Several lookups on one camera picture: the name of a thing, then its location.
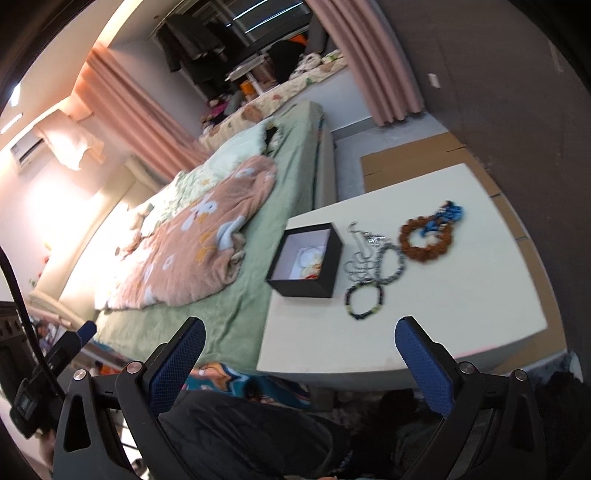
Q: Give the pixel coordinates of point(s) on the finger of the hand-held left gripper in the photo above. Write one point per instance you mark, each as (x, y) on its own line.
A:
(69, 346)

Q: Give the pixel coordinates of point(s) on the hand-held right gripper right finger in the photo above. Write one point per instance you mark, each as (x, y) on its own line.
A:
(422, 369)

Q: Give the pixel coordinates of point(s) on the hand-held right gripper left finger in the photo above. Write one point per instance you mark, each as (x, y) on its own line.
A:
(180, 369)

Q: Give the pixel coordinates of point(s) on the black jewelry box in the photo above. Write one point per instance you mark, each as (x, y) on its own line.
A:
(300, 288)

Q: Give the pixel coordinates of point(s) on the teal printed cloth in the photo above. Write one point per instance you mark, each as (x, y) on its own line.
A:
(231, 378)

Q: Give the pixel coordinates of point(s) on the white low table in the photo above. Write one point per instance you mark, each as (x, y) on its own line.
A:
(438, 295)

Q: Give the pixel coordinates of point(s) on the person's grey pants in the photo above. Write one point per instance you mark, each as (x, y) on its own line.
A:
(258, 434)

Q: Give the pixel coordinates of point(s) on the pink floral blanket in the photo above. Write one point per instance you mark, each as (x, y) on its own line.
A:
(184, 258)

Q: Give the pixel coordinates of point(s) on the cream plush toy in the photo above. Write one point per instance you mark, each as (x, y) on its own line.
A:
(138, 221)

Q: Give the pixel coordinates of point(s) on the beige headboard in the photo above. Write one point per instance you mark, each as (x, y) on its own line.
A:
(106, 207)

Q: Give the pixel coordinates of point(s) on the white air conditioner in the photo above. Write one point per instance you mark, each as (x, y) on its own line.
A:
(27, 147)

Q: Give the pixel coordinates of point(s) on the green bedsheet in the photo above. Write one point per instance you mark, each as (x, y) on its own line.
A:
(277, 184)

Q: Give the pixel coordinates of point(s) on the flat cardboard sheets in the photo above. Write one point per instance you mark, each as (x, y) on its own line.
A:
(406, 152)

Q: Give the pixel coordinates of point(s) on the light green pillow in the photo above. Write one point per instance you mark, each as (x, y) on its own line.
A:
(235, 147)

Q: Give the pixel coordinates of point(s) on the pink curtain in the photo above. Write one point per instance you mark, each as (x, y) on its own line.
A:
(134, 110)
(374, 55)

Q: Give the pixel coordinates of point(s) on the pile of plush toys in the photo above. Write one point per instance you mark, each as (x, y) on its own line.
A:
(219, 110)

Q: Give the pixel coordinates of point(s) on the floral window seat cushion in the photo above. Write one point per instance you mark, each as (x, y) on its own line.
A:
(277, 94)

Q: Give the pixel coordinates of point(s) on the small white rack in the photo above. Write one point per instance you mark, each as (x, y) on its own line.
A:
(247, 69)

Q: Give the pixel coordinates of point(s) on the white printed cushion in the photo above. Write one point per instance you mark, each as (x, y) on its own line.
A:
(318, 62)

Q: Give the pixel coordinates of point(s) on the hanging dark clothes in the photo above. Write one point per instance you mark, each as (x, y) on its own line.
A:
(194, 41)

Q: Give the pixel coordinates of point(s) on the black bag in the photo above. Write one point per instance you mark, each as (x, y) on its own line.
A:
(284, 53)

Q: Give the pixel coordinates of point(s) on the grey pillow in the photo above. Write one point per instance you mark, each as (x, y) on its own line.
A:
(318, 34)

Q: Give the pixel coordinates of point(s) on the dark window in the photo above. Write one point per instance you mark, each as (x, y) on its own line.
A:
(272, 18)

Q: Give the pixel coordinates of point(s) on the white wall socket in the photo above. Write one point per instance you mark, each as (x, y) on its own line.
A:
(432, 81)

